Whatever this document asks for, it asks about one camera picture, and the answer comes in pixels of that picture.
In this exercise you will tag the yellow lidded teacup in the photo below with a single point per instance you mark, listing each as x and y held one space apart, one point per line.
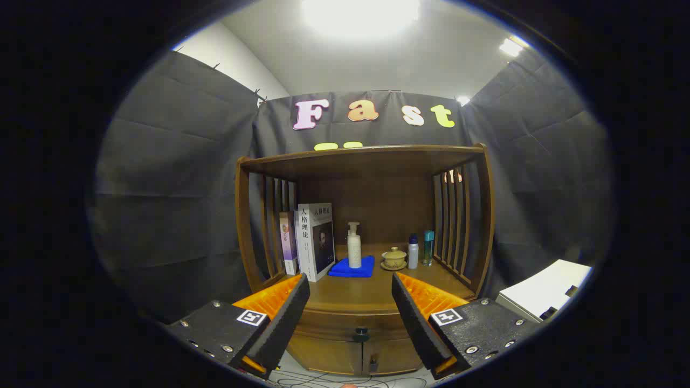
394 260

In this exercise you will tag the large ceiling light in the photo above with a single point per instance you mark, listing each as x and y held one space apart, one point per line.
358 16

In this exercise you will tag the teal slim bottle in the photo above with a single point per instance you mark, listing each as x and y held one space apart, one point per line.
428 248

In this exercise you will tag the blue folded cloth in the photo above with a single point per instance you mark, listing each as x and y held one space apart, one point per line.
339 269

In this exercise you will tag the white box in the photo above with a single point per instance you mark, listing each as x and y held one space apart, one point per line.
539 291

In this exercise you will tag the white pump bottle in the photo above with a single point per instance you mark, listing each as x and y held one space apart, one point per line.
354 250

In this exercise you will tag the thick white book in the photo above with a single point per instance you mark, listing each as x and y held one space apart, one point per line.
307 242

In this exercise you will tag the white bottle blue cap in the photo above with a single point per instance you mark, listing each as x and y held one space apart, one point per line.
413 253

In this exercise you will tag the wooden cabinet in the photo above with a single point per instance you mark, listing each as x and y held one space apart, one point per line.
366 199

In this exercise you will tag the wooden countertop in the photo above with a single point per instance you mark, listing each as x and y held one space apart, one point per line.
356 291

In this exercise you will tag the thin purple book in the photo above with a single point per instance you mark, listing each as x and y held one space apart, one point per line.
287 242

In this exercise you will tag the wooden drawer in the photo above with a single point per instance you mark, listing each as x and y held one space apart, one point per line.
350 320

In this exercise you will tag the wooden cabinet door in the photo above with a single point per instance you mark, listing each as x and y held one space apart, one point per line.
329 355
396 355

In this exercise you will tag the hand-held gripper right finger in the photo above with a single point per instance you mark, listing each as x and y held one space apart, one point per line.
415 323

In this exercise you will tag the small ceiling light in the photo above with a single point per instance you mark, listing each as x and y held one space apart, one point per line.
463 100
510 47

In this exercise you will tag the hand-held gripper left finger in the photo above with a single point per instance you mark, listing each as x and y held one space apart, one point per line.
283 323

